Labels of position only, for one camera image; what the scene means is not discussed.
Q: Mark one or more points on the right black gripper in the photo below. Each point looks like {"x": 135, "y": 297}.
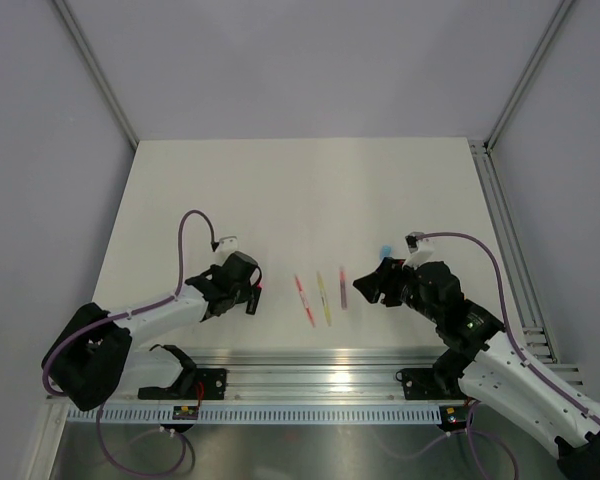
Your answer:
{"x": 386, "y": 281}

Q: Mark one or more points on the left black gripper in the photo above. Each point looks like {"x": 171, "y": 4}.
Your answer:
{"x": 244, "y": 292}

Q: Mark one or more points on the grey purple marker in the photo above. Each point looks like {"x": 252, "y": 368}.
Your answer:
{"x": 343, "y": 288}

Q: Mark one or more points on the yellow highlighter pen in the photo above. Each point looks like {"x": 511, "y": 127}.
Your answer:
{"x": 324, "y": 298}

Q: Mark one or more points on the thin red pen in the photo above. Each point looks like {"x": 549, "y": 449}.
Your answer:
{"x": 304, "y": 300}

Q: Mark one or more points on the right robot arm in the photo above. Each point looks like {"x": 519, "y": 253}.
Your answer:
{"x": 483, "y": 361}

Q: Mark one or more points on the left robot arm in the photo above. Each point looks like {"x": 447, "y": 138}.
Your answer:
{"x": 95, "y": 354}

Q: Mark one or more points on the black pink highlighter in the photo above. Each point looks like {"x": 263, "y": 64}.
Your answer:
{"x": 253, "y": 300}

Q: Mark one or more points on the light blue cap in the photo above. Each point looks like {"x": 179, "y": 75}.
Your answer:
{"x": 385, "y": 251}

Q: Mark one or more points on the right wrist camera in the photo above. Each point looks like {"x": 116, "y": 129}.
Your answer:
{"x": 420, "y": 249}

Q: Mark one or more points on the aluminium mounting rail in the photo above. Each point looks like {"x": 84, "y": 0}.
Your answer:
{"x": 270, "y": 377}

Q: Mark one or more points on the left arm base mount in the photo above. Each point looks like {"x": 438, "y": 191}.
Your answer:
{"x": 205, "y": 385}

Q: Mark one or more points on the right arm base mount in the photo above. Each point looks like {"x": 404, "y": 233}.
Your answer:
{"x": 419, "y": 384}

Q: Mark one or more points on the aluminium side rail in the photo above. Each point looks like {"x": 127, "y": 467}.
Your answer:
{"x": 525, "y": 297}

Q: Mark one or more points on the white slotted cable duct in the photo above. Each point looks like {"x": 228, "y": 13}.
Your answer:
{"x": 263, "y": 415}

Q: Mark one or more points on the aluminium frame post left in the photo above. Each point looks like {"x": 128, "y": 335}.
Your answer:
{"x": 69, "y": 21}

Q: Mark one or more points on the aluminium frame post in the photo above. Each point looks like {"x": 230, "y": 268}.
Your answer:
{"x": 69, "y": 21}
{"x": 532, "y": 67}

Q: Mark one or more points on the aluminium frame post right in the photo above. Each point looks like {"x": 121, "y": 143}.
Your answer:
{"x": 532, "y": 67}

